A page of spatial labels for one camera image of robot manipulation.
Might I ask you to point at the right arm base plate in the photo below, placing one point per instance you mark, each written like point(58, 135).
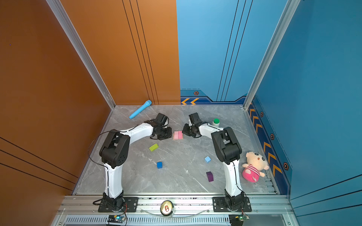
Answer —
point(220, 204)

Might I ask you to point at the purple block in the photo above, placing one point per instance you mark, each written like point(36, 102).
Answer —
point(210, 176)

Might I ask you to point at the light blue cube block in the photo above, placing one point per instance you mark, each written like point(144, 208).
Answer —
point(207, 159)

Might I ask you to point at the dark blue cube block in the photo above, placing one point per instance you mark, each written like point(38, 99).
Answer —
point(159, 165)

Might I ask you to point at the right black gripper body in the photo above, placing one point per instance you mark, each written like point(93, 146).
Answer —
point(189, 130)

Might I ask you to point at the aluminium front rail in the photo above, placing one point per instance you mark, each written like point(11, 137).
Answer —
point(189, 210)

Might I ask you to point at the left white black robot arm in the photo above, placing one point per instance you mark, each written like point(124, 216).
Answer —
point(114, 153)

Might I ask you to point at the blue toy microphone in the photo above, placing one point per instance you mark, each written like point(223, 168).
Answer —
point(140, 109)

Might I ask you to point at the pink plush doll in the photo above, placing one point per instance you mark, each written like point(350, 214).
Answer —
point(254, 167)

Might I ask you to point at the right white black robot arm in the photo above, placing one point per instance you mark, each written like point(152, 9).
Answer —
point(228, 151)

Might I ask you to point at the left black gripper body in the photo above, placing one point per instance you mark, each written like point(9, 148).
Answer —
point(165, 133)

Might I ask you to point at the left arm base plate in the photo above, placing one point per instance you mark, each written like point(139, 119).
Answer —
point(129, 205)

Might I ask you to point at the right circuit board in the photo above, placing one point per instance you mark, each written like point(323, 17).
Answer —
point(242, 217)

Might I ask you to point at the white bottle green cap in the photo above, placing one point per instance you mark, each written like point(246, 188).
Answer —
point(216, 122)

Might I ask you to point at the round emergency button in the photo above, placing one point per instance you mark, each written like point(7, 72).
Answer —
point(167, 208)

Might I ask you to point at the left green circuit board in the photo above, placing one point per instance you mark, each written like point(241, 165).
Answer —
point(116, 219)

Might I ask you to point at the light pink block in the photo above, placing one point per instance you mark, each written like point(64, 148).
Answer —
point(176, 135)

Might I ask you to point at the lime green block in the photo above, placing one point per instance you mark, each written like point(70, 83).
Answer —
point(153, 147)

